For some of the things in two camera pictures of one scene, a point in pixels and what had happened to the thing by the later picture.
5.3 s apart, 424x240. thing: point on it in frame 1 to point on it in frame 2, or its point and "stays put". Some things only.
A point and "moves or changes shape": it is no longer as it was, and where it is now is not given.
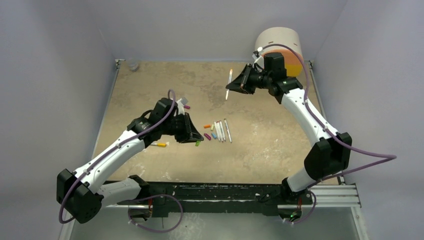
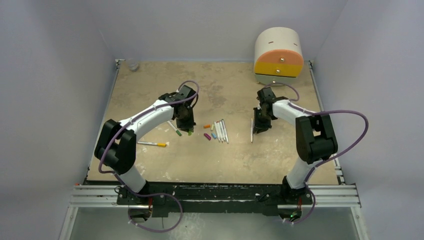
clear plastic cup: (133, 64) stays put
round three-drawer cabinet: (282, 40) stays put
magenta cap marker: (228, 130) moves or changes shape
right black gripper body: (249, 78) to (261, 118)
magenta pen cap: (207, 136) stays put
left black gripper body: (178, 127) to (186, 122)
